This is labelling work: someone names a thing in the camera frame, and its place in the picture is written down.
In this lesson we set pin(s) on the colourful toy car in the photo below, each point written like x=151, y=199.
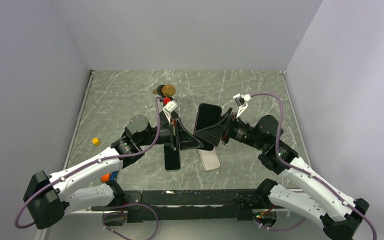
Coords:
x=112, y=176

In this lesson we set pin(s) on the beige phone case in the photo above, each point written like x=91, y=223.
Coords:
x=210, y=159

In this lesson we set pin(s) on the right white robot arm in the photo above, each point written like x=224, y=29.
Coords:
x=338, y=214

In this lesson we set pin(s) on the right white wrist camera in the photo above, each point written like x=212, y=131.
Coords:
x=242, y=102

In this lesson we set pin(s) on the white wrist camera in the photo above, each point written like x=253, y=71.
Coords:
x=169, y=110
x=242, y=102

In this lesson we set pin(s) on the black phone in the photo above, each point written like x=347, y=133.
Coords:
x=207, y=115

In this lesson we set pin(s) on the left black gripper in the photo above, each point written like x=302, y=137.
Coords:
x=181, y=138

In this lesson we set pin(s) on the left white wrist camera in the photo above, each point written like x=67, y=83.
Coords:
x=169, y=110

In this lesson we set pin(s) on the phone with dark screen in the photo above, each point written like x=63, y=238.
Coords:
x=172, y=161

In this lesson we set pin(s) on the gold microphone on black stand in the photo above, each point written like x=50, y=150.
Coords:
x=164, y=90

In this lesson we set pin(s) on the small yellow cube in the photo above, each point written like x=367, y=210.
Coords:
x=96, y=141

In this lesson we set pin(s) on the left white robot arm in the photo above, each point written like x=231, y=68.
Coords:
x=49, y=197

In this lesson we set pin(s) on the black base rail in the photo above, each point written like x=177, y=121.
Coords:
x=239, y=204

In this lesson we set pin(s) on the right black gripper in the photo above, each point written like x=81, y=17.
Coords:
x=212, y=133

